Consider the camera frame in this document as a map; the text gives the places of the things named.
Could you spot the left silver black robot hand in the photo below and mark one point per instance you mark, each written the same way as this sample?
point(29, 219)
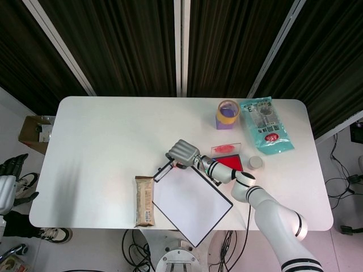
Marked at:
point(5, 190)

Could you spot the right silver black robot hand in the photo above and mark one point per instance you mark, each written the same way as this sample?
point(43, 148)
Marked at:
point(183, 153)

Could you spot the red white stamp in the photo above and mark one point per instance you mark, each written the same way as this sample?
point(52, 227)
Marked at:
point(178, 166)

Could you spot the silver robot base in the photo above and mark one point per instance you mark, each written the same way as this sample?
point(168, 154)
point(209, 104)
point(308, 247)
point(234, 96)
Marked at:
point(177, 258)

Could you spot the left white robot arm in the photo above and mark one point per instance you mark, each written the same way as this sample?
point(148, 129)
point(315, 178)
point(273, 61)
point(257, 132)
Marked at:
point(2, 226)

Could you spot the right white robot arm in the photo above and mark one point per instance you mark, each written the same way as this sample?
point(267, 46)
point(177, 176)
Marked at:
point(272, 209)

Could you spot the white black sneaker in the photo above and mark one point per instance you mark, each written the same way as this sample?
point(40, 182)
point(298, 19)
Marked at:
point(56, 235)
point(28, 182)

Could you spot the black clipboard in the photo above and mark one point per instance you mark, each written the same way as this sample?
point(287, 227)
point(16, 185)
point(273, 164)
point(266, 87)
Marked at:
point(157, 175)

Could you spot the black trouser leg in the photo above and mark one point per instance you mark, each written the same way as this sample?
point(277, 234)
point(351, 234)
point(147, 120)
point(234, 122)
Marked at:
point(22, 225)

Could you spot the red ink pad clear lid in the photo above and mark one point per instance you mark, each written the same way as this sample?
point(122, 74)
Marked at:
point(227, 148)

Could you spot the white paper sheet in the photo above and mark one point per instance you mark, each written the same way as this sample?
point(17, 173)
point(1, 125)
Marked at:
point(190, 204)

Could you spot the yellow tape roll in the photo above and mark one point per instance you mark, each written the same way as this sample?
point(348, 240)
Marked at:
point(224, 119)

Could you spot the cardboard box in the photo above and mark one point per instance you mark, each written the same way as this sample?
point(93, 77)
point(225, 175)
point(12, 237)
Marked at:
point(28, 133)

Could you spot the chrome bar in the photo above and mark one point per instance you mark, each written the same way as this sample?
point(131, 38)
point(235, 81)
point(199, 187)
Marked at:
point(14, 250)

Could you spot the brown snack package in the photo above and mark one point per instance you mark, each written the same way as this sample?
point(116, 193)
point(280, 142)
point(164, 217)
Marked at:
point(144, 201)

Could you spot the small white jar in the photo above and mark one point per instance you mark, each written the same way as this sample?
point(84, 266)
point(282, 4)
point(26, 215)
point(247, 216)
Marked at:
point(255, 162)

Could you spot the colourful box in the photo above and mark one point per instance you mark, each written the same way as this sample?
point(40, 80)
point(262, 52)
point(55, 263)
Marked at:
point(12, 263)

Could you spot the teal cloth package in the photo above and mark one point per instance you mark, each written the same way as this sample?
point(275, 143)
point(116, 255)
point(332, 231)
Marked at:
point(266, 127)

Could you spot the dark curtain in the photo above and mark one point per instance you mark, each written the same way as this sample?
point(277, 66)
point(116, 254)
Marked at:
point(127, 42)

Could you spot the black power plug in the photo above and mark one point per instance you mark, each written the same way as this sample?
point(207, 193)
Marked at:
point(348, 230)

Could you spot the white frame post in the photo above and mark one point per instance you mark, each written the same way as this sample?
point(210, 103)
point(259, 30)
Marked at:
point(59, 48)
point(278, 48)
point(181, 48)

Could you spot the white frame rail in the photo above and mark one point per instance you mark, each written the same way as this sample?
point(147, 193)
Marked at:
point(337, 127)

